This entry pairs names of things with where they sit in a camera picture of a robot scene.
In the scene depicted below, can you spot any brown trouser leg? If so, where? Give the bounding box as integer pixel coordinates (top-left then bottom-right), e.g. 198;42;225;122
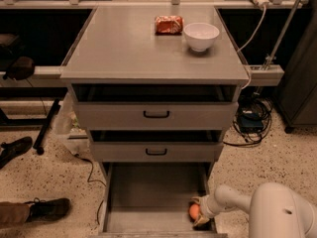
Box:
0;201;30;229

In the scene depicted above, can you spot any grey drawer cabinet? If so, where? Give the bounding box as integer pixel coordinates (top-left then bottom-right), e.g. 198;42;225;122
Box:
59;5;250;238

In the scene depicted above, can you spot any black shoe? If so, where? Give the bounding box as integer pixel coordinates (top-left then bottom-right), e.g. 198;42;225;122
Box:
27;198;71;222
0;137;33;169

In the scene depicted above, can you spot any bottom grey drawer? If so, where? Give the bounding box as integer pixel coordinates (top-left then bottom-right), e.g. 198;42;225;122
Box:
89;163;228;238

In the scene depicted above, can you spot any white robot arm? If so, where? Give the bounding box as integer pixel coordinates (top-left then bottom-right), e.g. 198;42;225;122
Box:
189;182;317;238

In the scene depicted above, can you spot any top grey drawer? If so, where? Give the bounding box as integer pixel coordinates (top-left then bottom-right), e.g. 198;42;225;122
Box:
72;83;238;130

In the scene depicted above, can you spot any white ceramic bowl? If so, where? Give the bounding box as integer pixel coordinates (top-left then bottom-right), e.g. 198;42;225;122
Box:
183;23;220;52

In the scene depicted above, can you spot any black shoe far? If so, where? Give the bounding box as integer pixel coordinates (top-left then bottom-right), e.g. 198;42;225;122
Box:
0;137;33;169

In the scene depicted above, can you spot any metal stand pole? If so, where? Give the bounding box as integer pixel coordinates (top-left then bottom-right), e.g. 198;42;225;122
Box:
261;0;309;71

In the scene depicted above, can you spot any black shoe near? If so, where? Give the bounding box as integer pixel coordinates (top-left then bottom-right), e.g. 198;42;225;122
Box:
27;198;71;222

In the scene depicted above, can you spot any grey drawer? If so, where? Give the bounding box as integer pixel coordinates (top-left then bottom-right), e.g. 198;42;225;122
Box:
72;83;238;130
90;130;223;163
89;163;228;238

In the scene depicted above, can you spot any black cable bundle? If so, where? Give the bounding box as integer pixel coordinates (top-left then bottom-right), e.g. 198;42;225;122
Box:
223;96;274;148

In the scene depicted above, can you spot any orange fruit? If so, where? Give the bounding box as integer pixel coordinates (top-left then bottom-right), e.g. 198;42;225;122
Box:
188;203;200;220

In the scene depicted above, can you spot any black floor cable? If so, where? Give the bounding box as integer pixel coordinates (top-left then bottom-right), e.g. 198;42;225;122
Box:
74;154;107;226

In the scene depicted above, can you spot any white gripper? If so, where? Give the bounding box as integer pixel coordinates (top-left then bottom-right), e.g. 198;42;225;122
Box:
190;195;220;228

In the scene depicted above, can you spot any clear plastic bag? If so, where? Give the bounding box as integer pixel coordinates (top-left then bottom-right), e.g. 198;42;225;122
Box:
53;93;89;154

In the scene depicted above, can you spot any crushed red soda can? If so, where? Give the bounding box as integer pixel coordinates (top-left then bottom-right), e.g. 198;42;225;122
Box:
155;16;184;35

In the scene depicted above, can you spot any middle grey drawer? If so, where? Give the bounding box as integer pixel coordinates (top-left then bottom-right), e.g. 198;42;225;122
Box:
90;130;223;163

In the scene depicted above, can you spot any dark grey cabinet right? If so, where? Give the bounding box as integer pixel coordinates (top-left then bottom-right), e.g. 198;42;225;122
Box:
274;9;317;133

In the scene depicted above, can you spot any white power cable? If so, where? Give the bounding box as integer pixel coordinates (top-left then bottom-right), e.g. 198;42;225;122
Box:
236;4;267;91

